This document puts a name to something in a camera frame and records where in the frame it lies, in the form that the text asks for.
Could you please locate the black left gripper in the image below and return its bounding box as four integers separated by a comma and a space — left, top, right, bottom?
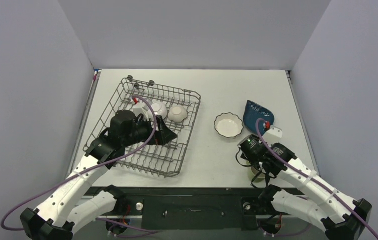
122, 115, 177, 148

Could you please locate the green mug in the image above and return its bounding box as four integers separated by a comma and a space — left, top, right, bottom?
247, 166, 266, 183

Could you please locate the small white lobed bowl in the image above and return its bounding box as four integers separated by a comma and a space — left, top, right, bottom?
168, 105, 188, 123

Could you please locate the plain white bowl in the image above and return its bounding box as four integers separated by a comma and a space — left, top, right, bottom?
150, 101, 168, 121

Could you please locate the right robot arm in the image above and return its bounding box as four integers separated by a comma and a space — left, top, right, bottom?
238, 135, 372, 240

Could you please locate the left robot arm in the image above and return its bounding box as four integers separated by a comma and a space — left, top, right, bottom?
20, 110, 178, 240

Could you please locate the blue leaf-shaped dish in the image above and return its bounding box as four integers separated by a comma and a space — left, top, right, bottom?
242, 100, 275, 135

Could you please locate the white scalloped bowl black rim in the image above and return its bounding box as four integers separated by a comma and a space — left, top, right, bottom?
213, 112, 244, 139

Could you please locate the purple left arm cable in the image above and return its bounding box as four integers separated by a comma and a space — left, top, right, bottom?
0, 96, 158, 239

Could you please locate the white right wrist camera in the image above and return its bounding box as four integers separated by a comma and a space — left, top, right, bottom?
262, 122, 283, 141

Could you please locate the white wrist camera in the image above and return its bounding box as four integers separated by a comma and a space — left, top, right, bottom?
262, 122, 283, 141
132, 97, 152, 120

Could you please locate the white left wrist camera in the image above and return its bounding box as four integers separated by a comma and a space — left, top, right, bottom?
132, 97, 152, 120

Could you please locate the grey wire dish rack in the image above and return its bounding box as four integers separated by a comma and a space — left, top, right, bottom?
83, 76, 201, 177

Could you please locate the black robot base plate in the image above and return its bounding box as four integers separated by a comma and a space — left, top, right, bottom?
96, 187, 278, 231

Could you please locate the aluminium table edge rail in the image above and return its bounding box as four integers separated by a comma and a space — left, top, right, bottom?
285, 70, 302, 118

